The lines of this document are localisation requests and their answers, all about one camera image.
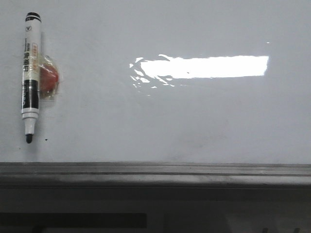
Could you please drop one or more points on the grey aluminium whiteboard tray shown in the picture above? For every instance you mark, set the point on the grey aluminium whiteboard tray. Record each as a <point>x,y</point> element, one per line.
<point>144,174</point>

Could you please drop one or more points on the white black whiteboard marker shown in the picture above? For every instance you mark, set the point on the white black whiteboard marker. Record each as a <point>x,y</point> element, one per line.
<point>31,74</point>

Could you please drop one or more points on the white whiteboard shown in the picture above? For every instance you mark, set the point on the white whiteboard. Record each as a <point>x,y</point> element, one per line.
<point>198,81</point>

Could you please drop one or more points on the red magnet with clear tape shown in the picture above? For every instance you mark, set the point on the red magnet with clear tape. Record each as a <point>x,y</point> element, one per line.
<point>49,78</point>

